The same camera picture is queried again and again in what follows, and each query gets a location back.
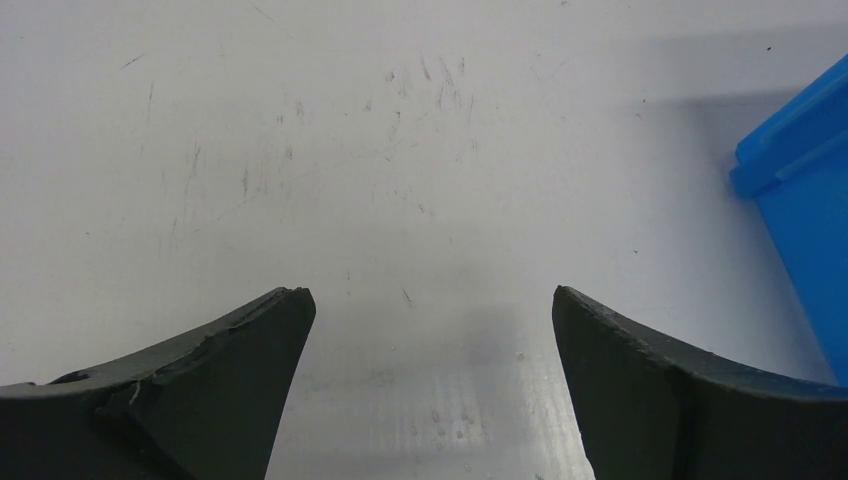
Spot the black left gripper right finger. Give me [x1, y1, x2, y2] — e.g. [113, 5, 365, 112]
[552, 286, 847, 479]

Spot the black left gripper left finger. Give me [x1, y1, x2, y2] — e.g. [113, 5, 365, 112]
[1, 288, 316, 479]

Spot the blue plastic bin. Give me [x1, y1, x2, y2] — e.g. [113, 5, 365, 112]
[729, 59, 847, 385]

